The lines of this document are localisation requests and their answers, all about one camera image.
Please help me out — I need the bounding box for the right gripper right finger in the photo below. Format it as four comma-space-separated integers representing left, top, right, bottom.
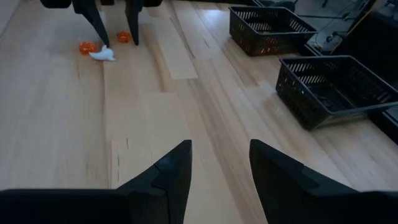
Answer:
249, 139, 358, 224

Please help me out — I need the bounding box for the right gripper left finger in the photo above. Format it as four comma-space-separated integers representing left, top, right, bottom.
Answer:
118, 139, 193, 224

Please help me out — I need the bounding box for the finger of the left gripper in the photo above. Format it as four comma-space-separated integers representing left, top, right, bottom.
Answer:
73, 0, 110, 47
125, 0, 144, 46

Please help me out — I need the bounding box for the black plastic basket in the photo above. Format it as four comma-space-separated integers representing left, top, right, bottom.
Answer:
275, 55, 398, 131
228, 6, 318, 57

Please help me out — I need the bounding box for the black mat hazard stripe edge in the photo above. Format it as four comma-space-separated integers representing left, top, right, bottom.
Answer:
334, 0, 398, 82

